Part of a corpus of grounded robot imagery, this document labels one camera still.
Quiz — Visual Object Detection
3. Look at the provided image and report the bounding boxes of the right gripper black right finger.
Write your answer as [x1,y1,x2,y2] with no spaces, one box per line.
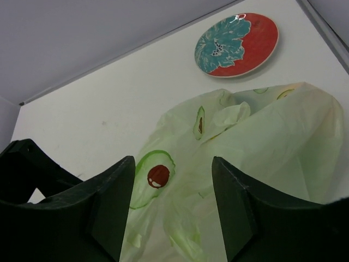
[212,157,348,261]

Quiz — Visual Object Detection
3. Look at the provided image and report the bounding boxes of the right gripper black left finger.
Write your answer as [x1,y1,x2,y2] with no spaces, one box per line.
[1,139,135,261]

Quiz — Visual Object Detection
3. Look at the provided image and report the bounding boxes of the light green plastic bag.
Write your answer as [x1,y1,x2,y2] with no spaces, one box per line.
[120,82,344,261]

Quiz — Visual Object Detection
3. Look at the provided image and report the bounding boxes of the red teal floral plate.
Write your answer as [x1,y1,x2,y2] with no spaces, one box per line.
[194,13,280,78]

